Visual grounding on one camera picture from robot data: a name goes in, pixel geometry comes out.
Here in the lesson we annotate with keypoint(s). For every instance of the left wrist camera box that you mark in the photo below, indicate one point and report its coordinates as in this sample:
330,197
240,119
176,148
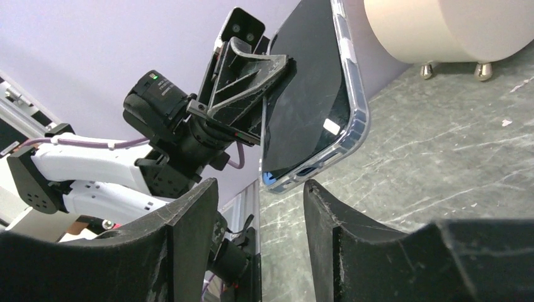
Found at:
241,24

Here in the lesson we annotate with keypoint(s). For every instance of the aluminium frame rail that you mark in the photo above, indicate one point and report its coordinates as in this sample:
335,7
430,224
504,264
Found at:
21,119

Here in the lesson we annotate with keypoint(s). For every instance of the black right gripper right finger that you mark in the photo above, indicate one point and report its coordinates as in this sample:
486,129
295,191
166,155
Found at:
356,258

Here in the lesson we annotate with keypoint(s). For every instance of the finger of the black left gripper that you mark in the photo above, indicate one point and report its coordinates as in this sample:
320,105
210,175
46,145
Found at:
239,80

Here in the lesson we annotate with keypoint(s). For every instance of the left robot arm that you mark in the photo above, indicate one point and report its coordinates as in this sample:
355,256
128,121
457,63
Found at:
181,135

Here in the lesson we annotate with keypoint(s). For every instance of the clear phone case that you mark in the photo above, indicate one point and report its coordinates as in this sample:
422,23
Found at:
354,133

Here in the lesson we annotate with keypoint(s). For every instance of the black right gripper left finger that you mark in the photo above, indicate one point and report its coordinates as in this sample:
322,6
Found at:
161,256

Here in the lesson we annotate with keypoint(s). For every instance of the cream round cylinder box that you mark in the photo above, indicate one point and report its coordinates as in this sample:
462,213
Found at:
428,32

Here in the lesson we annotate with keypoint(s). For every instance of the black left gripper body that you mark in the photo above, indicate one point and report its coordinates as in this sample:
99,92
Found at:
247,131

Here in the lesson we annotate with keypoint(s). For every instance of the blue phone black screen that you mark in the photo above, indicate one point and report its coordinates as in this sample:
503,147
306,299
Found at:
306,112

